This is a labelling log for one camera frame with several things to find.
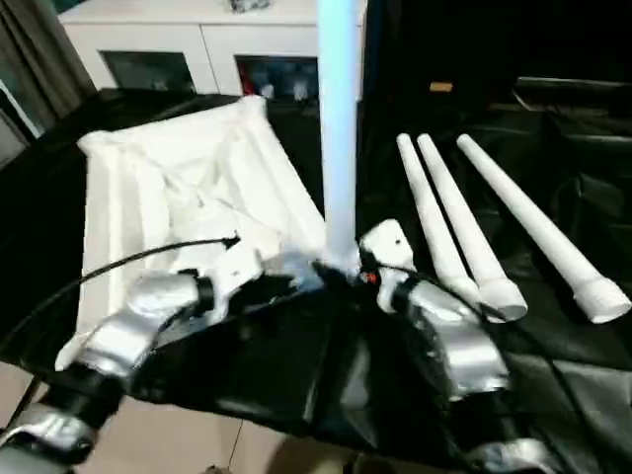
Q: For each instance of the grey window curtain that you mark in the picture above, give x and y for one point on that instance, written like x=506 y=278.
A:
x=39 y=59

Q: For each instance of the white plastic table top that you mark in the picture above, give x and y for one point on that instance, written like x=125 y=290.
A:
x=168 y=178

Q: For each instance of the black side table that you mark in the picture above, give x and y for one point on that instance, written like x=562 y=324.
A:
x=573 y=89

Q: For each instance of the white plastic table leg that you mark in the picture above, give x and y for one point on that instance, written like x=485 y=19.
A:
x=339 y=118
x=543 y=232
x=464 y=227
x=425 y=207

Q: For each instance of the small grey bundle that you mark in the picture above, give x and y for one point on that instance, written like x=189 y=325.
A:
x=249 y=4

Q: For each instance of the small tan box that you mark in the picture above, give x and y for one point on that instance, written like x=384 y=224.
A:
x=440 y=87

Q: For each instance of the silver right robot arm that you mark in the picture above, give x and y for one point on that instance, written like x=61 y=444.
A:
x=449 y=336

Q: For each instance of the black work mat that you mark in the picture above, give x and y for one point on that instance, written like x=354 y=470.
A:
x=296 y=365

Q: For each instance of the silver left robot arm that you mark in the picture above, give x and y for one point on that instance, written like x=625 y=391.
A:
x=128 y=326

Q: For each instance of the white glass-door cabinet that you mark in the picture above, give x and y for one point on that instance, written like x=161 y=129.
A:
x=197 y=39

